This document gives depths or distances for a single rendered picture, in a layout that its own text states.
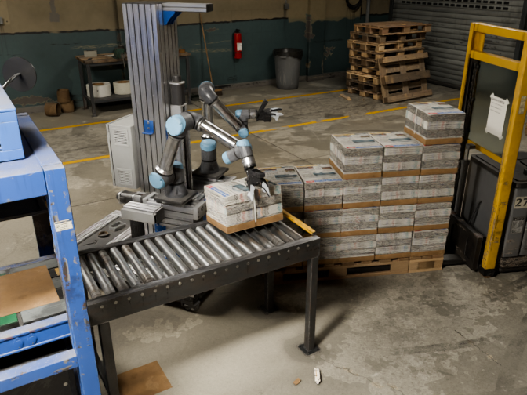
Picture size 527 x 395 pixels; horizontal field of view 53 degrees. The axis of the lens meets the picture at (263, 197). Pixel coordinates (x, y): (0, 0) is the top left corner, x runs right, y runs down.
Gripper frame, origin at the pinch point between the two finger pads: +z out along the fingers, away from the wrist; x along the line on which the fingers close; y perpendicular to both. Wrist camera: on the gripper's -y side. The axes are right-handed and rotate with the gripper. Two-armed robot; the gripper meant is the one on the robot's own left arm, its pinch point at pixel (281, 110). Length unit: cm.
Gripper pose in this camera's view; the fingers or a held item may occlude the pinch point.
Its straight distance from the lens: 404.1
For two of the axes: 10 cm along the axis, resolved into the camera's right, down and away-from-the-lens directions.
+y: -0.1, 8.5, 5.2
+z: 10.0, -0.3, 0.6
